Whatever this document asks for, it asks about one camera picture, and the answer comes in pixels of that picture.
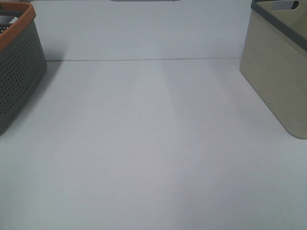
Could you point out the beige bin grey rim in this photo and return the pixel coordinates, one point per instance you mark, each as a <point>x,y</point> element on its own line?
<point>274,60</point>

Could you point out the grey perforated basket orange rim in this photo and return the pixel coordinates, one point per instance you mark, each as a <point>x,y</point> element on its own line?
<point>22,60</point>

